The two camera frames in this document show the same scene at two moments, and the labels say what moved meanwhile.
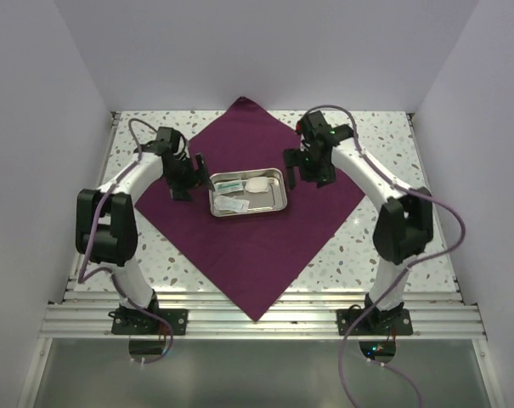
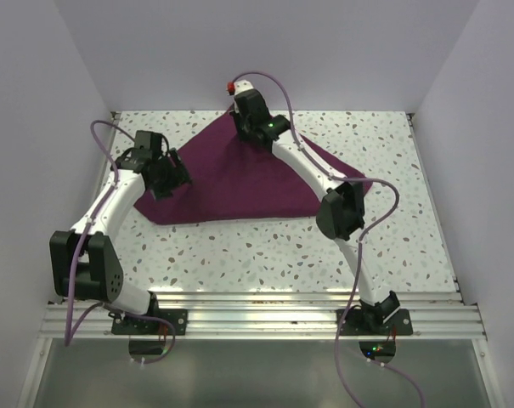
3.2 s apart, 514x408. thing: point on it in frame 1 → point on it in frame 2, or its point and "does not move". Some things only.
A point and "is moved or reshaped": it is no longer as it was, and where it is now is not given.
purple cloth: (250, 258) is moved or reshaped
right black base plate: (395, 322) does not move
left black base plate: (131, 321) does not move
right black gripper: (293, 158) → (236, 118)
